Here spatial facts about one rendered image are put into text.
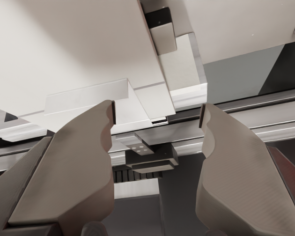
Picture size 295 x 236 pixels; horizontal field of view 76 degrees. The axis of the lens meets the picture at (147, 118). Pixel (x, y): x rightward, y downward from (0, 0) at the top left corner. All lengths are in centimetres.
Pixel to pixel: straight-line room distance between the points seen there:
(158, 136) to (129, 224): 30
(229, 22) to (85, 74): 24
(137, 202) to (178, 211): 51
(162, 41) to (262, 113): 35
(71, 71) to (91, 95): 3
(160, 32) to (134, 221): 24
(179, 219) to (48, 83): 67
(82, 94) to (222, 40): 26
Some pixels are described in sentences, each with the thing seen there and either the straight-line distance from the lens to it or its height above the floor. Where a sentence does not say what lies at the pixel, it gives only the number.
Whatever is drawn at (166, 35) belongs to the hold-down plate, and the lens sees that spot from 28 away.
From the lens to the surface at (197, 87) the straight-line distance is 27.
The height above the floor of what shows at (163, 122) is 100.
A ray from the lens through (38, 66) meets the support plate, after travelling 18.
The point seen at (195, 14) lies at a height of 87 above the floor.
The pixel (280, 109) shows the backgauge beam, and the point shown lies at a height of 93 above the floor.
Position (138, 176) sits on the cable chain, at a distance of 67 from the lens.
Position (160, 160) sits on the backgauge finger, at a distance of 46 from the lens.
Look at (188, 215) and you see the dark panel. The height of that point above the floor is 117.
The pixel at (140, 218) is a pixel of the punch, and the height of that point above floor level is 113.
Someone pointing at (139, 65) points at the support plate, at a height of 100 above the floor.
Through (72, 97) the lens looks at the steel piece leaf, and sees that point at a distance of 20.
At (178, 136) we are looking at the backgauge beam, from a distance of 51.
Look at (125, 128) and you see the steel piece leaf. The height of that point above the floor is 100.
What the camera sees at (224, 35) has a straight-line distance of 36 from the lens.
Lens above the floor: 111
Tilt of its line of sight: 24 degrees down
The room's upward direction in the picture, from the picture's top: 174 degrees clockwise
